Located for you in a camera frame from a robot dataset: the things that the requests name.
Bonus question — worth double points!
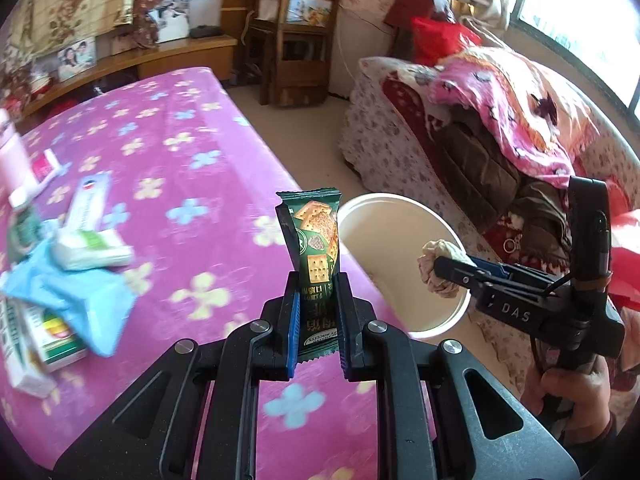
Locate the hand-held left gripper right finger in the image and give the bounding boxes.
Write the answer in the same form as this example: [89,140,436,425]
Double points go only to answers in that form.
[334,271,581,480]

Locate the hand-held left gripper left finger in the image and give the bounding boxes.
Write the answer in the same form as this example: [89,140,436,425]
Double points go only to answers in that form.
[52,271,301,480]

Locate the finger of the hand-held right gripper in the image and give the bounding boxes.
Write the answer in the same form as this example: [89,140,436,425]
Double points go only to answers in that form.
[470,257,552,285]
[433,255,507,297]

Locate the beige paper ball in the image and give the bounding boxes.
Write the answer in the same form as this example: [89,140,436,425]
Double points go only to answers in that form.
[417,239,477,299]

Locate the white round bin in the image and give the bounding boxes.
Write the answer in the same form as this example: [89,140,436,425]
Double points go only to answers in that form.
[337,192,473,339]

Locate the green cracker packet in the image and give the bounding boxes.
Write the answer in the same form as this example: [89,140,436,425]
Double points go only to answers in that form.
[276,189,343,364]

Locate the white and green wrapper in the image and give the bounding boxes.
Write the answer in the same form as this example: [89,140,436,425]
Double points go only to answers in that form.
[52,227,134,270]

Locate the blue plastic packet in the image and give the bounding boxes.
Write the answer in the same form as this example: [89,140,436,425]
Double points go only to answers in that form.
[0,239,139,359]

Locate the person's right forearm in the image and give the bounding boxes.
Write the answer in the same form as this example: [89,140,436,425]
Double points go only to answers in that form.
[560,412,622,480]

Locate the person's right hand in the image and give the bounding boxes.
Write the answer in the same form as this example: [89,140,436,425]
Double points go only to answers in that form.
[540,357,613,444]

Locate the brown coat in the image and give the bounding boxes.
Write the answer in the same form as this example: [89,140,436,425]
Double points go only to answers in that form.
[439,121,572,262]

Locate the floral covered sofa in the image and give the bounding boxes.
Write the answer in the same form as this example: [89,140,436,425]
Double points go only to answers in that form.
[340,54,640,411]

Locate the pink and orange blanket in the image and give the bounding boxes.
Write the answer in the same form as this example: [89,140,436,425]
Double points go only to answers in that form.
[429,46,601,192]

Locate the red floral blanket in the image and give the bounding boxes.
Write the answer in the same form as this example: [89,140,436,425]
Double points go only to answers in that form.
[382,71,457,137]

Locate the purple floral bed blanket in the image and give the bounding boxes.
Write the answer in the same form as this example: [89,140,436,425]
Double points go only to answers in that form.
[0,66,432,472]

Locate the red plastic bag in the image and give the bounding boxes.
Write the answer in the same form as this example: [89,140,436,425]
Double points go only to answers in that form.
[411,15,482,67]

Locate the white and blue tissue pack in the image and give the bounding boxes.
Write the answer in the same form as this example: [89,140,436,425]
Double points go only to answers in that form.
[66,172,114,232]

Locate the green and white medicine box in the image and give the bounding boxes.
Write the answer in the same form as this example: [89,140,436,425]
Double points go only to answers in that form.
[0,297,89,397]

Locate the window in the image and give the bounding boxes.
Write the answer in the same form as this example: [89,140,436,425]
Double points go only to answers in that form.
[509,0,640,111]

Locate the wooden chair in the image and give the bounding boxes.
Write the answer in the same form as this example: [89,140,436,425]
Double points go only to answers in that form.
[242,0,347,109]

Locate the dark green wrapper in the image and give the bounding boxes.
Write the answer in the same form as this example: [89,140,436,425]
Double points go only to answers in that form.
[9,206,47,262]

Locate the red and white small box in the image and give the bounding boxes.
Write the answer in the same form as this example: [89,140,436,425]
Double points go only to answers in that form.
[32,149,66,183]

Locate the wooden cabinet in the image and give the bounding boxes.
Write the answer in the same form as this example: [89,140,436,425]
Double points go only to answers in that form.
[20,34,239,117]

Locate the pink bottle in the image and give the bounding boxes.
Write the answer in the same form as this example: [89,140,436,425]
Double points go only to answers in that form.
[0,107,51,209]

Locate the white printed paper bag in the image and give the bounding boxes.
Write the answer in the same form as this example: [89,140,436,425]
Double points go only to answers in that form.
[145,0,191,44]

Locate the framed photo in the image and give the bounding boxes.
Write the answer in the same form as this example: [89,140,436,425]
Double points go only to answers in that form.
[57,39,97,82]

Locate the yellow floral patchwork cloth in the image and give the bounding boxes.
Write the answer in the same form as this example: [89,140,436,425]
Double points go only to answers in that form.
[0,0,139,63]

